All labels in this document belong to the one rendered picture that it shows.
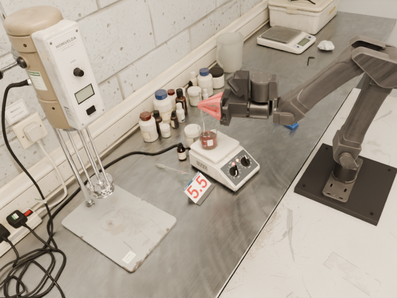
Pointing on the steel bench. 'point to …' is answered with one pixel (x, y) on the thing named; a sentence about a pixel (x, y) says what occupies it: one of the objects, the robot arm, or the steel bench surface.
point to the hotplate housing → (205, 167)
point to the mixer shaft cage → (106, 182)
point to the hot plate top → (228, 144)
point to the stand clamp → (12, 57)
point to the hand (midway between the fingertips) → (200, 105)
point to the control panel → (238, 167)
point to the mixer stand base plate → (120, 227)
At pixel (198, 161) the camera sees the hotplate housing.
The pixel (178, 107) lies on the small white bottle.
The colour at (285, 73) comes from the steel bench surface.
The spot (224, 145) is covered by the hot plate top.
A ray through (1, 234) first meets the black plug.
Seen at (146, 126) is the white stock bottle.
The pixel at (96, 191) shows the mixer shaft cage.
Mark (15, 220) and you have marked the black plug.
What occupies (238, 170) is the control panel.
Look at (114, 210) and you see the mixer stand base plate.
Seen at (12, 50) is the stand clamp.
